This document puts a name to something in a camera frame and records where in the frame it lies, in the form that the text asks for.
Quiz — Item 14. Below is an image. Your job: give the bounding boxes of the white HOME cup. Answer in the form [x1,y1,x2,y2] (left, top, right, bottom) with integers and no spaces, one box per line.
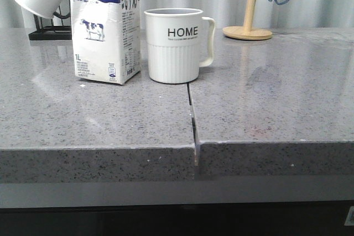
[144,8,216,84]

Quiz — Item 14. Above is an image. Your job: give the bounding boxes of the white blue milk carton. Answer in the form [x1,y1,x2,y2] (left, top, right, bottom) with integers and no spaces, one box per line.
[70,0,141,85]

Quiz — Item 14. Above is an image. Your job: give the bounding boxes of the wooden mug tree stand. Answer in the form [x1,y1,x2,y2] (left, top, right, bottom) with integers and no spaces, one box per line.
[222,0,273,41]

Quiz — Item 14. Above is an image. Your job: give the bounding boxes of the white label sticker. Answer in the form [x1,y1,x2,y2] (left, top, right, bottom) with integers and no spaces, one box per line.
[344,206,354,226]

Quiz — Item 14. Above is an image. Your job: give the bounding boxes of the black wire mug rack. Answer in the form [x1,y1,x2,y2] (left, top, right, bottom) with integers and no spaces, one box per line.
[28,4,71,41]

